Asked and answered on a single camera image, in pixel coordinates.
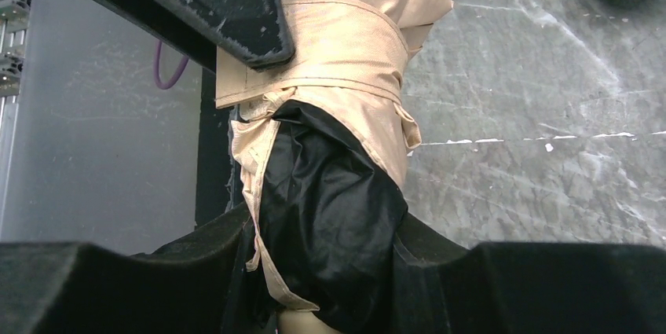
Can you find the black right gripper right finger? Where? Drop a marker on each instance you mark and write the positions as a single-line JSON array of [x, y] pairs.
[[524, 287]]

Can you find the beige black folding umbrella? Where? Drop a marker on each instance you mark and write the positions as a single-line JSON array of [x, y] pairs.
[[322, 144]]

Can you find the aluminium frame profile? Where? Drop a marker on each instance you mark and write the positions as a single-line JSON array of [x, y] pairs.
[[14, 25]]

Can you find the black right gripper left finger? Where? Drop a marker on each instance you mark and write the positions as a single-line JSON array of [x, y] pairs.
[[191, 285]]

